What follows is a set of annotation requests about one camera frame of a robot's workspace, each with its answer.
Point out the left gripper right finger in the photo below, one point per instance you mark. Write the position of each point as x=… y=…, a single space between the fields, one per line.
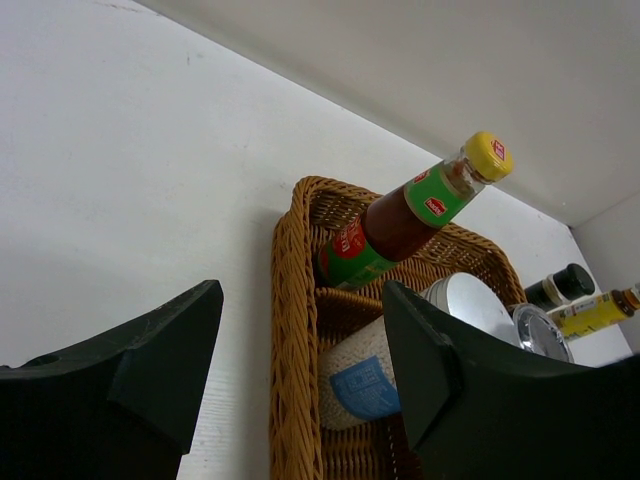
x=475 y=407

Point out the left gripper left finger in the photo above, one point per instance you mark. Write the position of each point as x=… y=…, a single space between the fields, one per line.
x=123 y=404

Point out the clear-top salt grinder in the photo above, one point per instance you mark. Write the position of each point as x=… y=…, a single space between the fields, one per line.
x=538 y=333

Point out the silver-lid white granule jar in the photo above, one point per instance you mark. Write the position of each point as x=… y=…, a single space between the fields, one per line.
x=357 y=383

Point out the yellow-label cork-cap bottle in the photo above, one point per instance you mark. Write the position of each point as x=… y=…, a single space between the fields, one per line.
x=589 y=316

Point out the black-cap small pepper bottle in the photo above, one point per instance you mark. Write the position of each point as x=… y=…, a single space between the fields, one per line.
x=561 y=288

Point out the brown wicker divided tray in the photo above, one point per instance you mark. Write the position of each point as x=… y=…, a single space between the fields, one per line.
x=308 y=318

